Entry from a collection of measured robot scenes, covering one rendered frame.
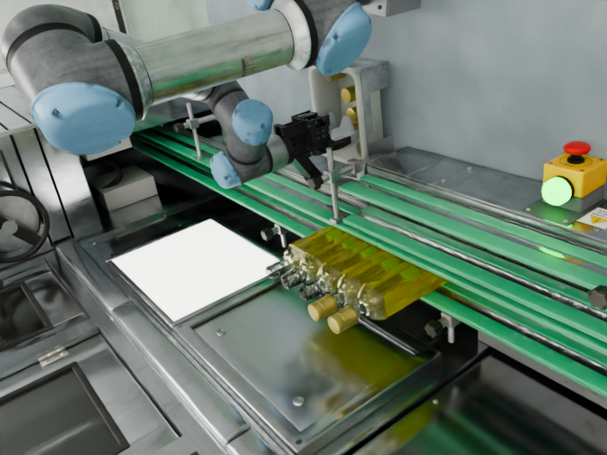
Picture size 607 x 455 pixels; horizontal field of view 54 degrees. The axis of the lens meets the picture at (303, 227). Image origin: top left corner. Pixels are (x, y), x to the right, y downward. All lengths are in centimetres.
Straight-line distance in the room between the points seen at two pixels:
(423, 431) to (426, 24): 75
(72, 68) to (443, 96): 71
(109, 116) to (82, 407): 67
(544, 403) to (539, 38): 61
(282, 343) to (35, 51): 70
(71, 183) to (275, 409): 106
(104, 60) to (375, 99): 66
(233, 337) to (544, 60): 79
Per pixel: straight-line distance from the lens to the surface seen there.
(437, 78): 123
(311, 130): 126
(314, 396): 109
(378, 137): 134
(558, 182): 100
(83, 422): 126
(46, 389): 139
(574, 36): 104
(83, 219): 192
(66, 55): 84
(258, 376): 115
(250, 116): 110
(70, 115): 80
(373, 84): 130
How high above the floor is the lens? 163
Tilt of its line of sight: 29 degrees down
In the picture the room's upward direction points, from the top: 115 degrees counter-clockwise
